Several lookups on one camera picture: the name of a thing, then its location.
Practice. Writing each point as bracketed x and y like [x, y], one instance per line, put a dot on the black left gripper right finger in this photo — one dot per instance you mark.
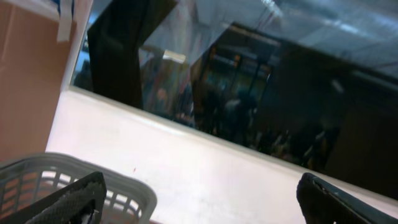
[323, 203]

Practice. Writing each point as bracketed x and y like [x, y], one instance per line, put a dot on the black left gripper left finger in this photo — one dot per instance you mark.
[80, 202]

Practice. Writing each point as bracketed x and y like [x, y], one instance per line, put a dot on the grey plastic lattice basket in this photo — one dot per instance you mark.
[27, 180]

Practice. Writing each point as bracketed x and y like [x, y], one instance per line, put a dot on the dark glass window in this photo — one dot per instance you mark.
[311, 82]

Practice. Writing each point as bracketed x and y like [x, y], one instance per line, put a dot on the brown side panel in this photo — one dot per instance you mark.
[33, 70]

